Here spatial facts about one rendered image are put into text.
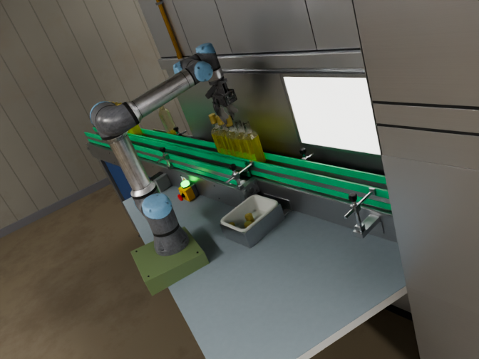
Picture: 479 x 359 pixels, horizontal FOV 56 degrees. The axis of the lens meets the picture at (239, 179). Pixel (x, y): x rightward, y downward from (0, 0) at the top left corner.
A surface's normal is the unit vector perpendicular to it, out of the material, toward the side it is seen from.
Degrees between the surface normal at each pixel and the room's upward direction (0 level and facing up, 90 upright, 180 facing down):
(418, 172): 90
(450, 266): 90
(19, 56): 90
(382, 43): 90
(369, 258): 0
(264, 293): 0
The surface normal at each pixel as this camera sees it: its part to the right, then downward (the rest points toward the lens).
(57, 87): 0.41, 0.32
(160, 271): -0.25, -0.86
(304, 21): -0.70, 0.53
